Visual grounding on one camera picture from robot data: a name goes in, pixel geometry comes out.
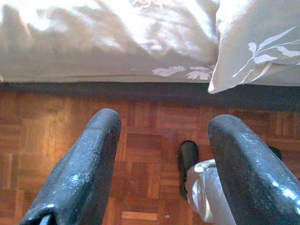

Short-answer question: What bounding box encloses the black robot foot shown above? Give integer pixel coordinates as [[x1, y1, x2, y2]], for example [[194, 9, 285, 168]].
[[178, 140, 200, 200], [268, 146, 282, 162]]

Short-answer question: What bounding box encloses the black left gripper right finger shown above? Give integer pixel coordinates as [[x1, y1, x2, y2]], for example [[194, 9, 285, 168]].
[[208, 114, 300, 225]]

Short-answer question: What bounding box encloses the black robot right foot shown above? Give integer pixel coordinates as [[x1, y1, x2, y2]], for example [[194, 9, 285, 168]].
[[268, 146, 282, 162]]

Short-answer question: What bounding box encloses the dark bed frame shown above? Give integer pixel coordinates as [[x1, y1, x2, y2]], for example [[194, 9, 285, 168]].
[[0, 81, 300, 113]]

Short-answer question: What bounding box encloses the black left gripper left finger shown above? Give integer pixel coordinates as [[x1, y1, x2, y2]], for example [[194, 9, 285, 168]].
[[18, 108, 122, 225]]

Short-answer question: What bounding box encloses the black robot left foot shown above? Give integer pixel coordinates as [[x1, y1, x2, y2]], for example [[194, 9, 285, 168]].
[[178, 140, 200, 200]]

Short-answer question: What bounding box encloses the grey floral pillow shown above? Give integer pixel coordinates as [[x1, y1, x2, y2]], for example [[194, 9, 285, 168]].
[[208, 0, 300, 94]]

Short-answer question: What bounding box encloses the silver robot left leg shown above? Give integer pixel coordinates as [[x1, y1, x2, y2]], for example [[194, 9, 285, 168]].
[[186, 159, 236, 223]]

